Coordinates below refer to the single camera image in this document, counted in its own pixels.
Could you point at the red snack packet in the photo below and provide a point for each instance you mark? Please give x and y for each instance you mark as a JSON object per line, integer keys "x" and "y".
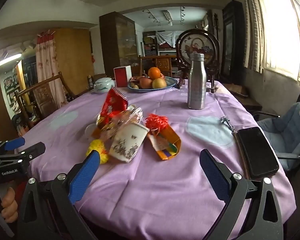
{"x": 112, "y": 103}

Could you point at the small dark bottle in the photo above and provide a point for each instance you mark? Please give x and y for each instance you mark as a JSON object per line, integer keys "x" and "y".
{"x": 90, "y": 82}

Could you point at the steel water bottle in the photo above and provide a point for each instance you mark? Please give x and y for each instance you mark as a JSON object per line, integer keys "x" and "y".
{"x": 197, "y": 87}

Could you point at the wooden side table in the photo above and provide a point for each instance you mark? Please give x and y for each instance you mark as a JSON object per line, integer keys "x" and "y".
{"x": 242, "y": 97}

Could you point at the clear plastic wrapper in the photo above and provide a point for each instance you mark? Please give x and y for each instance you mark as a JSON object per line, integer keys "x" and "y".
{"x": 125, "y": 122}

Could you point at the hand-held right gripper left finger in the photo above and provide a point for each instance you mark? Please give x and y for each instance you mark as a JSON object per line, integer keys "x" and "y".
{"x": 85, "y": 177}

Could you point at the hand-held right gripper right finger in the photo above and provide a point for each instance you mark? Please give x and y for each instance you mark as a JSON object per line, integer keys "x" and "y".
{"x": 212, "y": 175}

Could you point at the blue cushioned chair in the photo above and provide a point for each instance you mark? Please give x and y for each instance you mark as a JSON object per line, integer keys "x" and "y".
{"x": 287, "y": 130}

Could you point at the clear plastic lid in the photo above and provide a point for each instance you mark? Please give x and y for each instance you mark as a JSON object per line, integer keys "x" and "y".
{"x": 90, "y": 131}

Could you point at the black phone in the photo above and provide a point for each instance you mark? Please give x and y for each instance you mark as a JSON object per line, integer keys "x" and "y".
{"x": 256, "y": 152}

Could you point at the fluorescent ceiling lamp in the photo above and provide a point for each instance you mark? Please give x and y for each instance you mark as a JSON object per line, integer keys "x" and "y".
{"x": 167, "y": 15}

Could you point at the dark tall cabinet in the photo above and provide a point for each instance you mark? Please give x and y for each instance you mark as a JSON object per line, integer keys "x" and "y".
{"x": 233, "y": 42}

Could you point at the pink floral curtain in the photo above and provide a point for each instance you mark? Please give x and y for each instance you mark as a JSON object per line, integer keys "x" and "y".
{"x": 46, "y": 60}

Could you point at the brown display cabinet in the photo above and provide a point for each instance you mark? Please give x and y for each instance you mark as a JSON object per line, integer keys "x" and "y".
{"x": 117, "y": 42}

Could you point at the white paper cup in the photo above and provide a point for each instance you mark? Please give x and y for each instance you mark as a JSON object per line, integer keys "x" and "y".
{"x": 127, "y": 142}

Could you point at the light wooden wardrobe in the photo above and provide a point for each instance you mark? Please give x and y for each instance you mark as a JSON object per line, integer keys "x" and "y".
{"x": 72, "y": 55}

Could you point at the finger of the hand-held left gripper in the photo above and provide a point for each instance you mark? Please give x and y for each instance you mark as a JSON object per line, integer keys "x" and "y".
{"x": 35, "y": 148}
{"x": 15, "y": 142}

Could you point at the orange paper gift bag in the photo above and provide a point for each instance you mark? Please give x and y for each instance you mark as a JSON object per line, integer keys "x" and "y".
{"x": 176, "y": 140}

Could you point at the beige window curtain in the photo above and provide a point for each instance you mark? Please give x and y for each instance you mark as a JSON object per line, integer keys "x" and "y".
{"x": 252, "y": 30}

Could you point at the wooden armchair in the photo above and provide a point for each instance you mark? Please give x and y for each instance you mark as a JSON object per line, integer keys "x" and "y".
{"x": 43, "y": 97}

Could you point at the white hanging cloth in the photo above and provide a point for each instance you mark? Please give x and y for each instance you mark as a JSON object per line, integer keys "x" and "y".
{"x": 170, "y": 36}

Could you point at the purple tablecloth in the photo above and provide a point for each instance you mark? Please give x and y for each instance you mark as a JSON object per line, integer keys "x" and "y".
{"x": 152, "y": 192}

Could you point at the person's left hand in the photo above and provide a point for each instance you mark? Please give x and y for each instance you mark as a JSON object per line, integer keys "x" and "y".
{"x": 10, "y": 205}

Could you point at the white ceramic lidded jar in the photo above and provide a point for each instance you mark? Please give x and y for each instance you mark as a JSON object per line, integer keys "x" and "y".
{"x": 103, "y": 86}

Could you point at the blue fruit plate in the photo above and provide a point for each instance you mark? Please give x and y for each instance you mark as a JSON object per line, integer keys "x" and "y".
{"x": 168, "y": 82}

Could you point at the red apple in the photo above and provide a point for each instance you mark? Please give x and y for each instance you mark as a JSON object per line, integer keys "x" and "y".
{"x": 145, "y": 83}

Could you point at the round decorative screen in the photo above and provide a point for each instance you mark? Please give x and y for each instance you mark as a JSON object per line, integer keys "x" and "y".
{"x": 197, "y": 45}

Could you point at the orange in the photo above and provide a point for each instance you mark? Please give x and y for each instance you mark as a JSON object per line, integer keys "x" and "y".
{"x": 154, "y": 73}

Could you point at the carved wooden chair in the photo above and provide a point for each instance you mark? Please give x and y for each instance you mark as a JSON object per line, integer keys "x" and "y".
{"x": 163, "y": 63}

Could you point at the red ribbon bow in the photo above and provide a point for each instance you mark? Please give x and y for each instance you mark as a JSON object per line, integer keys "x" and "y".
{"x": 156, "y": 122}

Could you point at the red and white box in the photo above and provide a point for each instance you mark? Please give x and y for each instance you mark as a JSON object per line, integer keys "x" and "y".
{"x": 122, "y": 77}

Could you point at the yellow ribbon pompom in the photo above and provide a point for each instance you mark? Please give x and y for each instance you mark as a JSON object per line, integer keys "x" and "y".
{"x": 97, "y": 146}

